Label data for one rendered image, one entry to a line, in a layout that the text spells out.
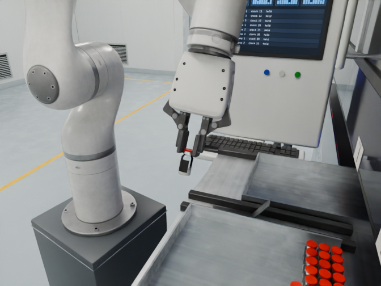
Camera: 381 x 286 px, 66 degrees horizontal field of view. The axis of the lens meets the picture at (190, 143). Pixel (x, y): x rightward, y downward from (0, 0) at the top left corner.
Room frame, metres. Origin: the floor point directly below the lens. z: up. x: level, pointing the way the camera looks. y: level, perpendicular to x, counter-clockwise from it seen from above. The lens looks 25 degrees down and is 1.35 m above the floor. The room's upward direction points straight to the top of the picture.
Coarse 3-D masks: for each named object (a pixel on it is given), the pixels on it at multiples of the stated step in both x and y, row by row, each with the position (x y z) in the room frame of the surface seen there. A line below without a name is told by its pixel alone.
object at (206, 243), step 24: (192, 216) 0.58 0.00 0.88; (216, 216) 0.56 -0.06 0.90; (240, 216) 0.54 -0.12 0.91; (168, 240) 0.47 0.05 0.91; (192, 240) 0.50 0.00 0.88; (216, 240) 0.50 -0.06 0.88; (240, 240) 0.50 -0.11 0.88; (264, 240) 0.50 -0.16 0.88; (288, 240) 0.50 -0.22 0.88; (312, 240) 0.48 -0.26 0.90; (336, 240) 0.47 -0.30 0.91; (168, 264) 0.43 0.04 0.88; (192, 264) 0.43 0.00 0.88; (216, 264) 0.43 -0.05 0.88; (240, 264) 0.43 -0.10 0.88; (264, 264) 0.43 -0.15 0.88; (288, 264) 0.43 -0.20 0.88
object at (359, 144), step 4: (360, 140) 0.67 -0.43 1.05; (360, 144) 0.66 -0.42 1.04; (356, 148) 0.68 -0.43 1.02; (356, 152) 0.67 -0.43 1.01; (360, 152) 0.63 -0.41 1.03; (356, 156) 0.66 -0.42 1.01; (360, 156) 0.62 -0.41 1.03; (356, 160) 0.65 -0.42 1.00; (360, 160) 0.62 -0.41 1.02; (356, 164) 0.64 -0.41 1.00
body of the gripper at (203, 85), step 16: (192, 48) 0.49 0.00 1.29; (192, 64) 0.49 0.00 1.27; (208, 64) 0.48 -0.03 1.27; (224, 64) 0.48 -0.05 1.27; (176, 80) 0.49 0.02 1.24; (192, 80) 0.48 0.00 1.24; (208, 80) 0.47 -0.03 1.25; (224, 80) 0.47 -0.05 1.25; (176, 96) 0.48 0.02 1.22; (192, 96) 0.47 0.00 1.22; (208, 96) 0.46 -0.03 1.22; (224, 96) 0.46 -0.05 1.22; (192, 112) 0.47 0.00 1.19; (208, 112) 0.46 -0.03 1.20; (224, 112) 0.46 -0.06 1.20
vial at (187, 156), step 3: (183, 150) 0.46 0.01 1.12; (186, 153) 0.45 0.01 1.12; (189, 153) 0.45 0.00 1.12; (183, 156) 0.45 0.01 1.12; (186, 156) 0.45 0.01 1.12; (189, 156) 0.45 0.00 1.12; (186, 159) 0.45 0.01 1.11; (189, 159) 0.45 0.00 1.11; (192, 159) 0.45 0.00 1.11; (189, 162) 0.45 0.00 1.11; (192, 162) 0.45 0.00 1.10; (189, 165) 0.45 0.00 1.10; (189, 168) 0.45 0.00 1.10; (180, 171) 0.44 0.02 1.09; (189, 171) 0.45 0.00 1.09; (180, 174) 0.44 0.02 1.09; (183, 174) 0.44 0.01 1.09; (186, 174) 0.44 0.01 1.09; (189, 174) 0.45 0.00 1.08
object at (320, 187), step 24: (264, 168) 0.82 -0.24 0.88; (288, 168) 0.82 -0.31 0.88; (312, 168) 0.80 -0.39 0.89; (336, 168) 0.78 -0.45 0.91; (264, 192) 0.68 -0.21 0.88; (288, 192) 0.68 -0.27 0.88; (312, 192) 0.68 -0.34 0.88; (336, 192) 0.68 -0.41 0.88; (360, 192) 0.68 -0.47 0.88; (336, 216) 0.55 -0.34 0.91; (360, 216) 0.58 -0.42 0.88
